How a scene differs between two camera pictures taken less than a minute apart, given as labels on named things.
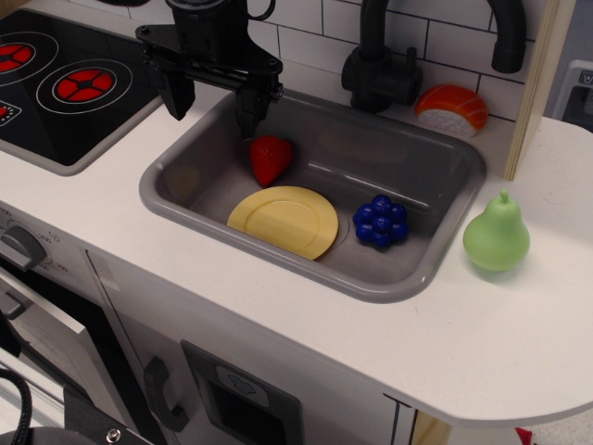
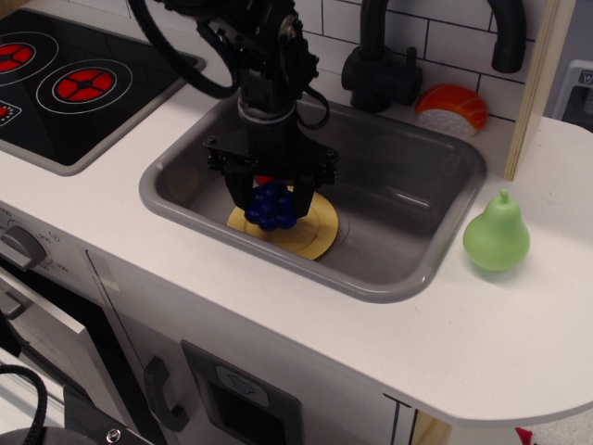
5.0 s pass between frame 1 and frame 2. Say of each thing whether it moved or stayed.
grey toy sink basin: stayed
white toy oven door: stayed
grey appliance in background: stayed
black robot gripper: moved
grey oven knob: stayed
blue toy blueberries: moved
